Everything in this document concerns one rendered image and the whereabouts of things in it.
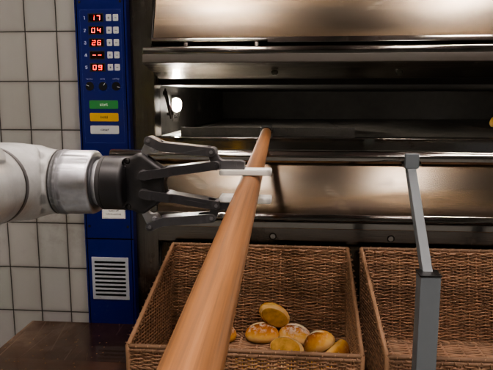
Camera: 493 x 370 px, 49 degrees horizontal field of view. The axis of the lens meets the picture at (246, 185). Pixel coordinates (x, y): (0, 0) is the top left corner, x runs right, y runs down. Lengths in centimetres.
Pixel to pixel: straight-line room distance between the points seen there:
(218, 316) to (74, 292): 162
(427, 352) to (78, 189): 77
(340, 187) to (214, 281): 137
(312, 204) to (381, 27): 55
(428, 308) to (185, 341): 93
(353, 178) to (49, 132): 96
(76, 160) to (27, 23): 114
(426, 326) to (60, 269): 119
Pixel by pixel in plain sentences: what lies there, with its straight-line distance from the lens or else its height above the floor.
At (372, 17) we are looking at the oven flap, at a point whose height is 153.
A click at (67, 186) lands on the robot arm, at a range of 75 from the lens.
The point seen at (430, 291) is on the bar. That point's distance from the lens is 115.
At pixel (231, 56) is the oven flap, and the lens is 152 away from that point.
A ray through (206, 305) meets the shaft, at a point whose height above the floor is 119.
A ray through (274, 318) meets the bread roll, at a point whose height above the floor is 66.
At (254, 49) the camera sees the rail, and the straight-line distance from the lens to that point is 152.
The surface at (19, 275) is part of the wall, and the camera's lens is 197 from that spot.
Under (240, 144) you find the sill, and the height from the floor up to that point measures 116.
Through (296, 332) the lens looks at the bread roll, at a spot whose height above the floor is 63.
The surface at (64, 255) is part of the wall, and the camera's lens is 188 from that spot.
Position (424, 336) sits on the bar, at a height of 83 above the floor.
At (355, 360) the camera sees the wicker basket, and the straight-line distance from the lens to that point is 129.
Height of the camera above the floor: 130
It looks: 9 degrees down
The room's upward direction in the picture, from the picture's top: straight up
